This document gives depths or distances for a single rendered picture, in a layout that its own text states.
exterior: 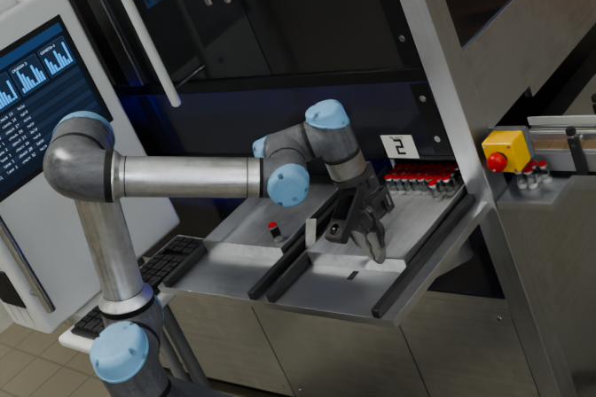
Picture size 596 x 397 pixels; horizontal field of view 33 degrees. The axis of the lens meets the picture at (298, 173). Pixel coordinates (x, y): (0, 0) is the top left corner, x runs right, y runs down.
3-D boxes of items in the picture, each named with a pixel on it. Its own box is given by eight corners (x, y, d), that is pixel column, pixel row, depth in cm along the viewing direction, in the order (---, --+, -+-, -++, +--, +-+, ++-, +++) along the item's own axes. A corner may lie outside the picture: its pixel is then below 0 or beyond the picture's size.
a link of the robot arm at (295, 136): (250, 158, 189) (305, 137, 188) (249, 135, 200) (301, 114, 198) (266, 192, 193) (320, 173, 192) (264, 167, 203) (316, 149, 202)
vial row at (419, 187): (393, 189, 238) (387, 173, 236) (458, 190, 226) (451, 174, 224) (388, 194, 236) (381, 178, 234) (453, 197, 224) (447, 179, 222)
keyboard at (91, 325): (180, 239, 275) (176, 232, 274) (214, 245, 265) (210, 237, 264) (72, 334, 252) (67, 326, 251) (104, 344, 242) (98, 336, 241)
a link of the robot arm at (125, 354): (111, 419, 199) (80, 367, 193) (118, 377, 211) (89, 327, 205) (168, 399, 198) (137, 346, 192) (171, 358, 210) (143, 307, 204)
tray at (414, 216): (389, 178, 243) (385, 166, 242) (483, 180, 226) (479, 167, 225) (312, 264, 223) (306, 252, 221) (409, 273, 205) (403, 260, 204)
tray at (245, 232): (288, 175, 266) (283, 163, 265) (365, 176, 249) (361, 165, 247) (207, 252, 246) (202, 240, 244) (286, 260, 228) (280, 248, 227)
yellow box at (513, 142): (505, 153, 216) (496, 125, 213) (535, 154, 211) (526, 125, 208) (489, 174, 212) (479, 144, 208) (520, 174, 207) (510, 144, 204)
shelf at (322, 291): (278, 180, 271) (274, 174, 270) (506, 188, 223) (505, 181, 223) (160, 292, 242) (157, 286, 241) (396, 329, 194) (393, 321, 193)
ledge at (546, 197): (527, 173, 226) (524, 166, 225) (580, 174, 217) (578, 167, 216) (498, 209, 217) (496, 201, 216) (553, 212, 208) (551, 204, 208)
